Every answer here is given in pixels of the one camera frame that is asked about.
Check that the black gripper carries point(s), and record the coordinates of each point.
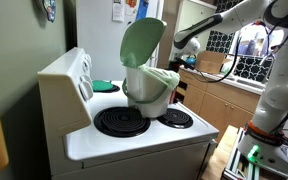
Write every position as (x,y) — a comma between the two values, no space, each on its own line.
(183,63)

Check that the red soda can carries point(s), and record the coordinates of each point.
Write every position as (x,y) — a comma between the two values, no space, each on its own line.
(173,96)

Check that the white bin with green lid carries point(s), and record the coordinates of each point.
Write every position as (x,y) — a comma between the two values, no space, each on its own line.
(144,90)

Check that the blue kettle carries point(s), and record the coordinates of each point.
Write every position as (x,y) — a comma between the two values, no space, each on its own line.
(191,60)

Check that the cardboard box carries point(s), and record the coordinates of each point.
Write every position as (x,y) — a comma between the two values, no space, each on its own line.
(210,61)

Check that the white tall cabinet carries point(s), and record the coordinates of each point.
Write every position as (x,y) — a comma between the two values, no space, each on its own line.
(190,13)

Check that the wooden kitchen base cabinets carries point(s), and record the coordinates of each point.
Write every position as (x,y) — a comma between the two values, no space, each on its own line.
(224,106)

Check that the blue paper on refrigerator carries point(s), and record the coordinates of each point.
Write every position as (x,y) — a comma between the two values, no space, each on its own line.
(141,9)

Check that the orange and white paper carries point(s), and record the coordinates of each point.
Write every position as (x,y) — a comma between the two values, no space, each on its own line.
(131,7)

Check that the chrome sink faucet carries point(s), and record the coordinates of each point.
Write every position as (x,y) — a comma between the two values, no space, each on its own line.
(266,63)

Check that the white paper on refrigerator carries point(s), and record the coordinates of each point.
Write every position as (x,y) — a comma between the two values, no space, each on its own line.
(118,10)

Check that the green round pad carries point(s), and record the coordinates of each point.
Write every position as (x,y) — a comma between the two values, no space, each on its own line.
(102,85)

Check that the large black coil burner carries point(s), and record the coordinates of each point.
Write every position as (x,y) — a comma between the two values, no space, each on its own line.
(122,121)

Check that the white refrigerator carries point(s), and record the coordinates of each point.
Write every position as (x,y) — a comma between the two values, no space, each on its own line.
(97,43)

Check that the white electric stove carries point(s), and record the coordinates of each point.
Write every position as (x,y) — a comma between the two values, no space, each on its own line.
(134,146)

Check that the colourful decorative wall plate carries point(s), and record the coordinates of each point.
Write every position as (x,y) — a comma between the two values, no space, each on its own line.
(49,8)

